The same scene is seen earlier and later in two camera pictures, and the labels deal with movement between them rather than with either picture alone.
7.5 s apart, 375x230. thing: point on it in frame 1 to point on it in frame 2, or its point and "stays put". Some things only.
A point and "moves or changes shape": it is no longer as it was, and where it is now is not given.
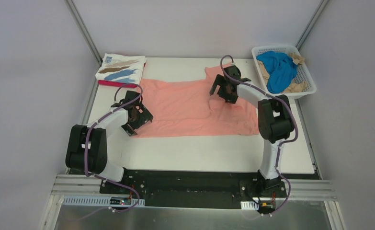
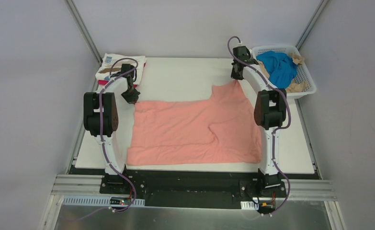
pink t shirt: (182, 107) moves or changes shape
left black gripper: (140, 118) to (131, 94)
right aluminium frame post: (306, 32) stays put
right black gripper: (222, 87) to (236, 73)
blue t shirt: (281, 69) stays put
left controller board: (120, 201) stays put
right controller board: (266, 207) stays put
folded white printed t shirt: (126, 68) stays put
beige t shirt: (295, 86) stays put
